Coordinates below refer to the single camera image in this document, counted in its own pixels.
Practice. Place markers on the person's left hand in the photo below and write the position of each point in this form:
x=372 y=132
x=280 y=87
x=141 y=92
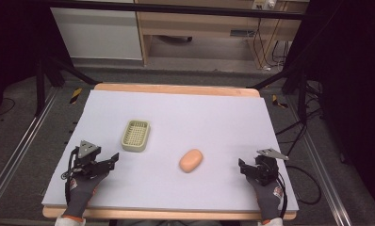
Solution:
x=82 y=191

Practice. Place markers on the white table mat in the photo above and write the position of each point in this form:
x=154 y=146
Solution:
x=182 y=132

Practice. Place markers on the person's right hand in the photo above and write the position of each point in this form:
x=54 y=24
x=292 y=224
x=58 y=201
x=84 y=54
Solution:
x=267 y=197

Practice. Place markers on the pale green soap dish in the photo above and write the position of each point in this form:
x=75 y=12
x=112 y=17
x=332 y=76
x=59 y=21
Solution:
x=135 y=135

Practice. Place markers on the black metal stand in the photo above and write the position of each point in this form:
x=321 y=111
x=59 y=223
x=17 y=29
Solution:
x=301 y=91
x=40 y=84

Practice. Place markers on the metal floor rail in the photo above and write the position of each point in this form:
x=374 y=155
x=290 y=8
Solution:
x=19 y=147
x=323 y=175

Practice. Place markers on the yellow black floor tape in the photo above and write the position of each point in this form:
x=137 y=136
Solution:
x=76 y=95
x=278 y=102

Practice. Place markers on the wooden table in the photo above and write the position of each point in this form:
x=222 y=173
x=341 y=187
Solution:
x=176 y=89

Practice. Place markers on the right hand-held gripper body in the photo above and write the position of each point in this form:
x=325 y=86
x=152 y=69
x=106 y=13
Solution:
x=267 y=166

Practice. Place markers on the black metal frame bar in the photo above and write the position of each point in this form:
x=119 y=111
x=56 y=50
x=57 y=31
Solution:
x=176 y=10

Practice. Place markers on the white cabinet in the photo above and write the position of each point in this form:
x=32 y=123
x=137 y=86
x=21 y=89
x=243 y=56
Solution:
x=97 y=34

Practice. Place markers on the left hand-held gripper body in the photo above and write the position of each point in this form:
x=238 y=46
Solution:
x=87 y=157

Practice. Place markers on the white wall socket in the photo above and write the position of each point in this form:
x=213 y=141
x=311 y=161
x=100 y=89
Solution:
x=264 y=4

